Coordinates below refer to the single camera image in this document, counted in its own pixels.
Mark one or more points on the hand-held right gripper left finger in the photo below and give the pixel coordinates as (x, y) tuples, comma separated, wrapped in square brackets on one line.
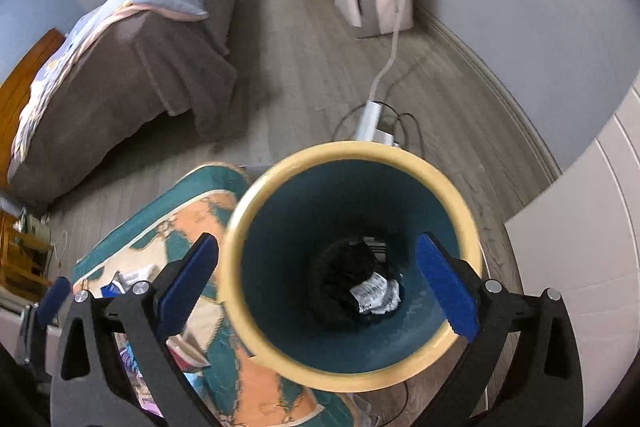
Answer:
[(187, 289)]

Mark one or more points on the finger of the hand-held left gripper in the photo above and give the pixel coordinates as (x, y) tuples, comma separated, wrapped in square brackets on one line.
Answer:
[(52, 302)]

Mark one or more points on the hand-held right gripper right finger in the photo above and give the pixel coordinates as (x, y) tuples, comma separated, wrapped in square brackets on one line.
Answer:
[(447, 289)]

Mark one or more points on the silver blister pack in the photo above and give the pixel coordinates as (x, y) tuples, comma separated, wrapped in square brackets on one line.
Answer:
[(125, 279)]

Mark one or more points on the foil wrapper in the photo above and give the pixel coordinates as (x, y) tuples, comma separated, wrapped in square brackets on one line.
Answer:
[(372, 294)]

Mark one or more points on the teal bin with yellow rim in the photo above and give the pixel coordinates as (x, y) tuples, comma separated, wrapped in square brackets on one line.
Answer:
[(280, 257)]

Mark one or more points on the purple wrapper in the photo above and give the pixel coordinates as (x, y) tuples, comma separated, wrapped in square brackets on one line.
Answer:
[(132, 372)]

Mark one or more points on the crumpled trash in bin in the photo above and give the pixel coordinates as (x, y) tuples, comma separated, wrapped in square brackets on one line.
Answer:
[(340, 287)]

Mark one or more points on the wooden nightstand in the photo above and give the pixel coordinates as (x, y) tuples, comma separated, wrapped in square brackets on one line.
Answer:
[(20, 257)]

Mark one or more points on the teal and orange printed blanket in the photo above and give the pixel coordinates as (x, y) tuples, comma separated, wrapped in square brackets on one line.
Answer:
[(165, 227)]

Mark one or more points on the white panelled door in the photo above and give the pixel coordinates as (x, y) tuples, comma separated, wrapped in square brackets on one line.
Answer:
[(575, 232)]

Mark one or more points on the bed with brown cover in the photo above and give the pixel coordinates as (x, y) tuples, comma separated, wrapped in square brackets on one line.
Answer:
[(125, 87)]

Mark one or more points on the wooden headboard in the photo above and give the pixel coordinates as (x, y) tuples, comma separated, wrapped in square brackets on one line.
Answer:
[(25, 77)]

